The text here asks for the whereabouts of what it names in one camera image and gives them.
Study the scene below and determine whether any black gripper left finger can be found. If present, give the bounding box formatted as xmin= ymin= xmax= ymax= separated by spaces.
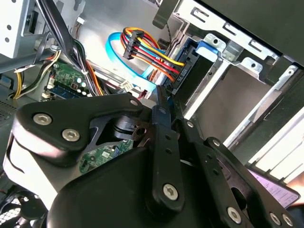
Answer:
xmin=2 ymin=86 xmax=186 ymax=214

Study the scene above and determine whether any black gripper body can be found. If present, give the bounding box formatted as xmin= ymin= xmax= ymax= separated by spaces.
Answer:
xmin=46 ymin=116 xmax=214 ymax=228

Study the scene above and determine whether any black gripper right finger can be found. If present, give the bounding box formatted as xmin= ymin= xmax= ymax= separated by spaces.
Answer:
xmin=171 ymin=98 xmax=301 ymax=228

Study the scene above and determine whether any blue data wire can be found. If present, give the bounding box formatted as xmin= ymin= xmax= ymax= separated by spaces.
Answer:
xmin=105 ymin=32 xmax=174 ymax=108

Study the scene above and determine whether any coloured power wire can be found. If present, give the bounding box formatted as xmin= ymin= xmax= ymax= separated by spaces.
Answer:
xmin=120 ymin=27 xmax=191 ymax=89

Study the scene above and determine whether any hard disk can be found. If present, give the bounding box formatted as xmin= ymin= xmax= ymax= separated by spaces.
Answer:
xmin=163 ymin=35 xmax=219 ymax=95

